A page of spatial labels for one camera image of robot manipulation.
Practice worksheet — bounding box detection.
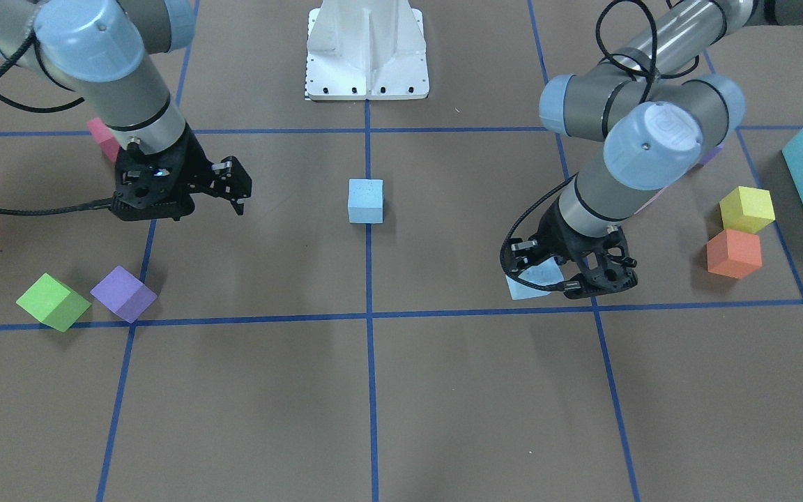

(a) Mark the yellow block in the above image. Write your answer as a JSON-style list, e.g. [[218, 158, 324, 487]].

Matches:
[[718, 185, 777, 234]]

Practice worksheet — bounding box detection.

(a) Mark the pink block near pedestal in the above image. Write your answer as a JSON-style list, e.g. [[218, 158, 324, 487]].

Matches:
[[86, 117, 121, 163]]

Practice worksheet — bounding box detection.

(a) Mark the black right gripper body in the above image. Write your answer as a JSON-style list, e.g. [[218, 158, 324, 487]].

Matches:
[[109, 128, 217, 222]]

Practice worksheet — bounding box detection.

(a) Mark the light pink block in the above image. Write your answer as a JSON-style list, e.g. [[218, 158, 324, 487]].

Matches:
[[634, 185, 668, 214]]

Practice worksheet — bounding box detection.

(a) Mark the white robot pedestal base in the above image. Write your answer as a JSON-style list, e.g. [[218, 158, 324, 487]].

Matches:
[[304, 1, 430, 101]]

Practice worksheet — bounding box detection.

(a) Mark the purple block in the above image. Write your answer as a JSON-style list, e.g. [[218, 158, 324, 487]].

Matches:
[[91, 266, 158, 322], [696, 143, 724, 167]]

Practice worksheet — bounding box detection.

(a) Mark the orange block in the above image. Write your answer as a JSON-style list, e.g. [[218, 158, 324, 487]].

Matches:
[[705, 229, 763, 279]]

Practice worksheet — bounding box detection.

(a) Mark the green block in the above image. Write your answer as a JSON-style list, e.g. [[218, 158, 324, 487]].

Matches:
[[15, 273, 91, 333]]

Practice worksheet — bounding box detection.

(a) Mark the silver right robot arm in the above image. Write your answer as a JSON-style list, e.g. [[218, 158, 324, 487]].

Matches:
[[0, 1, 254, 220]]

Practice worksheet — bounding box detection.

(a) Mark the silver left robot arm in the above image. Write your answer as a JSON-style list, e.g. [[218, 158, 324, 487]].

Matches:
[[499, 1, 803, 299]]

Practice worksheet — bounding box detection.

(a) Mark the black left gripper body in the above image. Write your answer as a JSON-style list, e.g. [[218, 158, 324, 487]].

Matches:
[[533, 202, 637, 299]]

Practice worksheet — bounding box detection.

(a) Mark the light blue block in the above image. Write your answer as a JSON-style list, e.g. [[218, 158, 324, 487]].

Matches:
[[347, 178, 383, 225], [506, 259, 565, 300]]

